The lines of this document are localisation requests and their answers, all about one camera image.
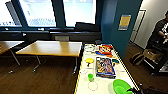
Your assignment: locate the brown backpack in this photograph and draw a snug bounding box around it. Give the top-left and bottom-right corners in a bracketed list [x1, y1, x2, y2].
[129, 52, 145, 67]

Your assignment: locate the blue snack box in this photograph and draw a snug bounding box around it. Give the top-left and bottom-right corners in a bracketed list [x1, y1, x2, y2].
[95, 56, 118, 80]

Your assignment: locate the small green cup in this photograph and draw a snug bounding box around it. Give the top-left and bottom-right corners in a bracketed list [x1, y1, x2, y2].
[87, 73, 95, 82]

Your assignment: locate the person in dark shirt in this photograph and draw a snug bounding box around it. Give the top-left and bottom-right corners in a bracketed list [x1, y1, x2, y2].
[148, 9, 168, 46]

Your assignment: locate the white air hockey table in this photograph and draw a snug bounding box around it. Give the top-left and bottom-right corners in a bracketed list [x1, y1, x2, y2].
[73, 43, 144, 94]

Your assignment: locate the green bowl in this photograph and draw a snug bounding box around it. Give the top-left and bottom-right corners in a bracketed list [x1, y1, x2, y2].
[112, 78, 134, 94]

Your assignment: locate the black sofa cushion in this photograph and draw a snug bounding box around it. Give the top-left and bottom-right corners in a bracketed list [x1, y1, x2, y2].
[74, 21, 101, 33]

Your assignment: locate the dark sofa row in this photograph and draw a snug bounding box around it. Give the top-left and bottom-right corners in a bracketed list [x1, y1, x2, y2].
[0, 28, 102, 43]

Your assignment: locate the yellow wall sign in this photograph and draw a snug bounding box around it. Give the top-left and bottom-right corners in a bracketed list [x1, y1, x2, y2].
[118, 14, 132, 32]

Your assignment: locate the white framed door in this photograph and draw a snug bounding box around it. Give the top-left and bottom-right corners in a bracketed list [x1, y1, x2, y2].
[129, 9, 147, 43]

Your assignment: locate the bright window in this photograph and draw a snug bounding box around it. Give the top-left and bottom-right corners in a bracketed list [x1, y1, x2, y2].
[0, 0, 23, 28]
[18, 0, 57, 28]
[63, 0, 98, 28]

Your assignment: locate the clear glass bowl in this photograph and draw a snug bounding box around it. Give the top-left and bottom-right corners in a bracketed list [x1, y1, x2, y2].
[83, 44, 97, 54]

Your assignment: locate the red flat item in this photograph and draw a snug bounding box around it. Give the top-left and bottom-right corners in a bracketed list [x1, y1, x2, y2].
[95, 44, 115, 58]

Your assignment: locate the black wheeled cart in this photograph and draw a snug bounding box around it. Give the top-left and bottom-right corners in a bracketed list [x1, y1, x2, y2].
[143, 41, 168, 76]

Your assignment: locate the brown cardboard box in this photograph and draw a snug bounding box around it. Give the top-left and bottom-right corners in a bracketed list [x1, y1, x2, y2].
[143, 48, 163, 63]

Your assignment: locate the teal paddle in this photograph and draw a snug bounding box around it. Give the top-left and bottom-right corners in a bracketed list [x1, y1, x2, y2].
[111, 58, 120, 66]

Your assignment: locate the wooden office table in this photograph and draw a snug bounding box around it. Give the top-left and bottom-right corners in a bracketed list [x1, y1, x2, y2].
[0, 40, 26, 74]
[15, 40, 83, 75]

